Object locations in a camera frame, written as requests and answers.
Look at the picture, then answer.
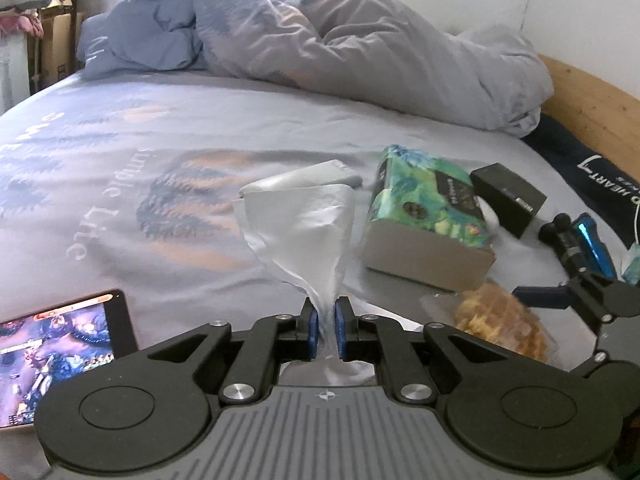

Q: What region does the navy printed pillow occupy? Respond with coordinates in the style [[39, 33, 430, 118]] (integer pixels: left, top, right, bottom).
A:
[[521, 111, 640, 252]]

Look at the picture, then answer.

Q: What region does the black box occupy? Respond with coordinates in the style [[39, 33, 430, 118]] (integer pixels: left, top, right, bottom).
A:
[[470, 162, 548, 238]]

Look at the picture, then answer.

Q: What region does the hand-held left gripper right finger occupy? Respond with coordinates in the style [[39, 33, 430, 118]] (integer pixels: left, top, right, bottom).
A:
[[335, 296, 506, 403]]

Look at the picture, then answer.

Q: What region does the grey blue duvet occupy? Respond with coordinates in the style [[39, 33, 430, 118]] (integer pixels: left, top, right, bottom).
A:
[[76, 0, 557, 137]]

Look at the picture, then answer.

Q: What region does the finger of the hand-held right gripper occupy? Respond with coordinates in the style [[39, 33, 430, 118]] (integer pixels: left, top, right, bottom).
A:
[[569, 349, 612, 380], [512, 269, 615, 335]]

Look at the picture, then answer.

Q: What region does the printed grey bed sheet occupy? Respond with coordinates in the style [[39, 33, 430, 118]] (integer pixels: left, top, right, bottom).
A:
[[0, 67, 640, 480]]

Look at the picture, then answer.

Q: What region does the black massage gun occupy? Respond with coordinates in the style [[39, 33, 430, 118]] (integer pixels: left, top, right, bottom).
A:
[[538, 213, 588, 273]]

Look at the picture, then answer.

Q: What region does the wooden headboard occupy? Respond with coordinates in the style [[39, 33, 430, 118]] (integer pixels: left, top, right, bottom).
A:
[[536, 52, 640, 191]]

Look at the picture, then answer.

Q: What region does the pink cloth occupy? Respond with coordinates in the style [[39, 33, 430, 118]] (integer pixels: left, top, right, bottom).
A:
[[0, 9, 45, 37]]

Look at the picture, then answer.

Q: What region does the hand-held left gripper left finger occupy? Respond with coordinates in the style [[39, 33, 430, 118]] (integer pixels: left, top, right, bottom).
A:
[[150, 296, 321, 403]]

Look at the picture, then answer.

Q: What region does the blue electric shaver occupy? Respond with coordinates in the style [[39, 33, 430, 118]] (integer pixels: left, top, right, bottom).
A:
[[571, 213, 617, 282]]

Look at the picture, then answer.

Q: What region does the white remote control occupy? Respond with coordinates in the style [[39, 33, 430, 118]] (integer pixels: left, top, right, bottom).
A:
[[239, 160, 363, 198]]

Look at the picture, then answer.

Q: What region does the white earbuds case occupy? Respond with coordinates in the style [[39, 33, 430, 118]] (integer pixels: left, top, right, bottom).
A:
[[477, 199, 502, 233]]

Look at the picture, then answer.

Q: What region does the gold smartphone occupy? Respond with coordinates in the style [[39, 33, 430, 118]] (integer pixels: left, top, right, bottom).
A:
[[0, 288, 139, 432]]

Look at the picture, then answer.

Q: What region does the white tissue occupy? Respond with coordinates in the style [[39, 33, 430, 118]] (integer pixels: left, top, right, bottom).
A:
[[232, 183, 357, 361]]

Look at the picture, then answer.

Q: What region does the green floral tissue pack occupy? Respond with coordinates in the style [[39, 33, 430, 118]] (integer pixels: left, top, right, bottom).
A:
[[361, 144, 497, 287]]

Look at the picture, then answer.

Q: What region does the teal soft object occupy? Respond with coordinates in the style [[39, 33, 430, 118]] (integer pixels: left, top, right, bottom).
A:
[[621, 242, 640, 287]]

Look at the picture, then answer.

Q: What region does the clear bag of waffle snacks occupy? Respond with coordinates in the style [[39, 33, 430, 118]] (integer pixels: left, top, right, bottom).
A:
[[419, 281, 563, 368]]

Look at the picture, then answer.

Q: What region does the cardboard box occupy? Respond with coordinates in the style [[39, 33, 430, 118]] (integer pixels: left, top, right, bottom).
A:
[[29, 2, 87, 97]]

